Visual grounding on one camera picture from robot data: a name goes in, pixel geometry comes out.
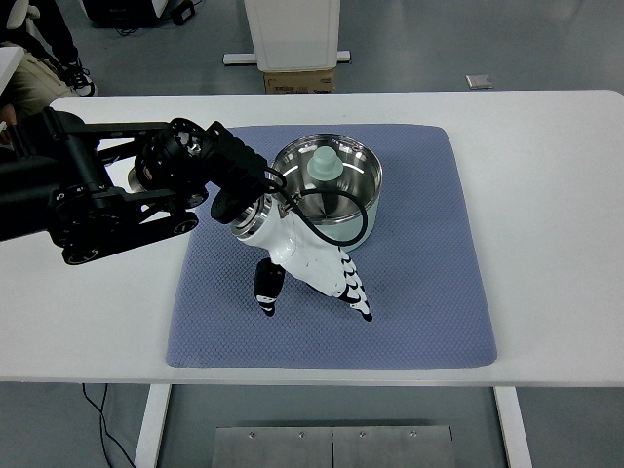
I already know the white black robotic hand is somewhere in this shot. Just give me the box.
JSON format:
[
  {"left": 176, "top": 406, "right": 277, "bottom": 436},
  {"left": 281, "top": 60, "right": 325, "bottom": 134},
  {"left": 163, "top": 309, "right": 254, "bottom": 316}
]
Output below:
[{"left": 231, "top": 196, "right": 372, "bottom": 322}]

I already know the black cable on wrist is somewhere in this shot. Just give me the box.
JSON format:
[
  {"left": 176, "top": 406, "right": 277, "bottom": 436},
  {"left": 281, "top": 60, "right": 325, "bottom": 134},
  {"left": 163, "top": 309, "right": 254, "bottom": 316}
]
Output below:
[{"left": 262, "top": 166, "right": 370, "bottom": 247}]

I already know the black floor cable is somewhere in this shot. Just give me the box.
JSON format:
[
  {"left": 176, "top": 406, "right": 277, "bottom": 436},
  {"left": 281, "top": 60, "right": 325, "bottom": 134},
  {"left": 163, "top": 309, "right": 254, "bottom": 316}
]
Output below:
[{"left": 81, "top": 383, "right": 137, "bottom": 468}]

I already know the steel lid with green knob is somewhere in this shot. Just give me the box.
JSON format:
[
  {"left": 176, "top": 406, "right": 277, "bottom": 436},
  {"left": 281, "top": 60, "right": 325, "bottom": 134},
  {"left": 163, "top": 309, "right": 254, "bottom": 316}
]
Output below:
[{"left": 268, "top": 133, "right": 383, "bottom": 225}]

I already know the white pedestal stand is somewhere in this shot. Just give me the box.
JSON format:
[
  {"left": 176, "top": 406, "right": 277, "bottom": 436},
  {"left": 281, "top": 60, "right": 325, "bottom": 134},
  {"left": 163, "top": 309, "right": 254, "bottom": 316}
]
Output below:
[{"left": 223, "top": 0, "right": 351, "bottom": 72}]

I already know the white table frame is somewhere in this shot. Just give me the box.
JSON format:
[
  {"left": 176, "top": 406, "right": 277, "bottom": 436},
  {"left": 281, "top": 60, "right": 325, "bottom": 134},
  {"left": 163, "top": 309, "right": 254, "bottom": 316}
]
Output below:
[{"left": 134, "top": 384, "right": 533, "bottom": 467}]

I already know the green pot with handle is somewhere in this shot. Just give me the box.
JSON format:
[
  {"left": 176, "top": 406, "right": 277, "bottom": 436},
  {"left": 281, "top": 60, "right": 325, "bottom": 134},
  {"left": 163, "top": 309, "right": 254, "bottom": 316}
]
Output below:
[{"left": 268, "top": 132, "right": 384, "bottom": 254}]

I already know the cardboard box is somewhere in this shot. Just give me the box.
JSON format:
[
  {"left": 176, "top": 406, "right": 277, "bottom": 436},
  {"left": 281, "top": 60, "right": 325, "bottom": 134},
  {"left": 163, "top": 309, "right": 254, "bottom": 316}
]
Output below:
[{"left": 263, "top": 68, "right": 335, "bottom": 95}]

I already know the small grey floor plate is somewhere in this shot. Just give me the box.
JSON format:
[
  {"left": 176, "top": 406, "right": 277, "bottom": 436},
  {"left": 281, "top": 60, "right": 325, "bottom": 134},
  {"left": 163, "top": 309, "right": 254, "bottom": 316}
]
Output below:
[{"left": 465, "top": 74, "right": 494, "bottom": 90}]

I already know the seated person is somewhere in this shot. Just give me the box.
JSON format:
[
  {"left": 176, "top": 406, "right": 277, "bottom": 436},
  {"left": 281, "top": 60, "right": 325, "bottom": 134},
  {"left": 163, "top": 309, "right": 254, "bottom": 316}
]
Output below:
[{"left": 1, "top": 1, "right": 98, "bottom": 145}]

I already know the black equipment on floor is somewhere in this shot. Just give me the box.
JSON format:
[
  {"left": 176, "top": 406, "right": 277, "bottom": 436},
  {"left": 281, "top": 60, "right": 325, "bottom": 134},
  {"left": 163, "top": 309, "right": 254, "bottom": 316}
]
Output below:
[{"left": 80, "top": 0, "right": 199, "bottom": 29}]

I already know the metal base plate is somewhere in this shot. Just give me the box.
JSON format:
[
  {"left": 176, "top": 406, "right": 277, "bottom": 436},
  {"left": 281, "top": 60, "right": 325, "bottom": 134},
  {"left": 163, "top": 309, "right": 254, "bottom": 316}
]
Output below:
[{"left": 212, "top": 425, "right": 457, "bottom": 467}]

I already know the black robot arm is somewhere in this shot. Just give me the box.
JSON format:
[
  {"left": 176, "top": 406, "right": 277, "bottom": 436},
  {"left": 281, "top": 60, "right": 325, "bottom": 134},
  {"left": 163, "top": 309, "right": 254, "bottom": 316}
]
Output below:
[{"left": 1, "top": 108, "right": 285, "bottom": 265}]

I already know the blue quilted mat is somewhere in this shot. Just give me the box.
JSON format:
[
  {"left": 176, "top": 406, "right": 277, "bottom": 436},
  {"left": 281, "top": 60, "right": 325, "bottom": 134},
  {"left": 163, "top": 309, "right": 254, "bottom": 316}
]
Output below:
[{"left": 166, "top": 124, "right": 497, "bottom": 370}]

